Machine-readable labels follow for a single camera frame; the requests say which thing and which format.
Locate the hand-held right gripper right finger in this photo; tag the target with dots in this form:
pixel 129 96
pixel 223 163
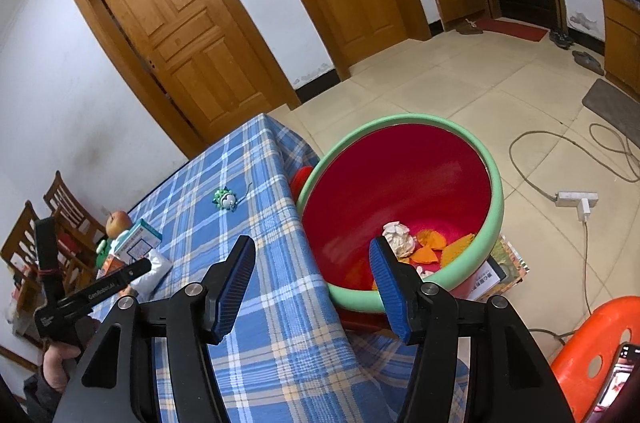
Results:
pixel 392 298

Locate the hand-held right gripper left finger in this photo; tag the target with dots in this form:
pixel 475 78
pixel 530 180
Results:
pixel 232 288

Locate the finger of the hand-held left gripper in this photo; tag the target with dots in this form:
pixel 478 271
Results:
pixel 49 253
pixel 135 270

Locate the white plastic bag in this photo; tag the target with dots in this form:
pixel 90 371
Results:
pixel 155 270

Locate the orange carton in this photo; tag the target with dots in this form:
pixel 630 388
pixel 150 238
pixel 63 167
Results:
pixel 111 265

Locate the white and teal medicine box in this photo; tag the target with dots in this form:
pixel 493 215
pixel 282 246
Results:
pixel 137 243

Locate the orange peel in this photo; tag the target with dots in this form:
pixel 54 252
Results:
pixel 427 248

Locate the small green and white toy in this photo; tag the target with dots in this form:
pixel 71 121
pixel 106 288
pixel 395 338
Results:
pixel 226 199

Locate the red bin with green rim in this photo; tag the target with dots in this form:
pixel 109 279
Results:
pixel 390 183

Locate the person's left hand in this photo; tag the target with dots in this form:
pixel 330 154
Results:
pixel 55 368

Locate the green container with white knob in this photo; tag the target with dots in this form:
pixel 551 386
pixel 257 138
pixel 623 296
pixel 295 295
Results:
pixel 101 253

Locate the apple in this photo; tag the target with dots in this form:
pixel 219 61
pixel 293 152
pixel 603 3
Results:
pixel 117 223

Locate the blue plaid tablecloth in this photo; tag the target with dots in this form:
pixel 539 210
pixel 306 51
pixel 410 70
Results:
pixel 280 353

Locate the stack of books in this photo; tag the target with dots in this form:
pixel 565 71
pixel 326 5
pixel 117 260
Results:
pixel 495 275

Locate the orange plastic stool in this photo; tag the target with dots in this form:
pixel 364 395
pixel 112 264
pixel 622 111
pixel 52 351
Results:
pixel 580 353

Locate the white power strip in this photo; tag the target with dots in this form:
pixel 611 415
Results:
pixel 575 198

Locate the wooden door with arched panels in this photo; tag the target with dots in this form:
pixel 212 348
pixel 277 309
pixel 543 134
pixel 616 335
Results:
pixel 185 38

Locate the smartphone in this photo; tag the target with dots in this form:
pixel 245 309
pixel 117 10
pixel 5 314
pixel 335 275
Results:
pixel 622 378

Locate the brown slippers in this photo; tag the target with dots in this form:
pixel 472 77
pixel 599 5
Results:
pixel 469 27

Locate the grey floor mat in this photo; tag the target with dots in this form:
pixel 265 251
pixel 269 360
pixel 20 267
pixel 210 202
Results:
pixel 607 103

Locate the red doormat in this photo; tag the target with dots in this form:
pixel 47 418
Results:
pixel 515 28

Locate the grey slippers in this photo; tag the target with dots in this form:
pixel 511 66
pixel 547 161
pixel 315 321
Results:
pixel 589 62

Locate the black shoes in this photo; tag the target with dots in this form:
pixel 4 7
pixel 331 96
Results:
pixel 560 38

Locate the wooden cabinet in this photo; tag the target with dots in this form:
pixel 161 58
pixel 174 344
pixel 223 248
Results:
pixel 622 38

